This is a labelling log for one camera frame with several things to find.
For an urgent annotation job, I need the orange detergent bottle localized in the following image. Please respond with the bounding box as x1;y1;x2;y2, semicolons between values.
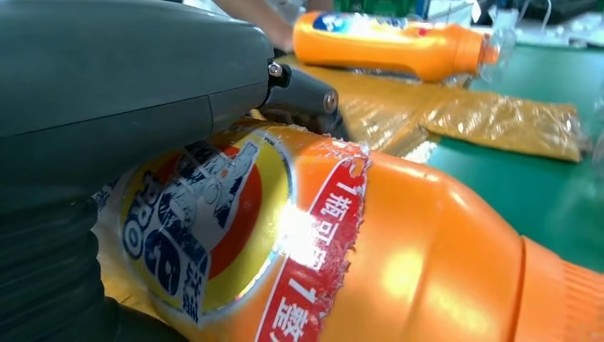
292;10;518;85
92;118;604;342

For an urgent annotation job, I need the green table mat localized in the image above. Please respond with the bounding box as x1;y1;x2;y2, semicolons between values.
425;43;604;275

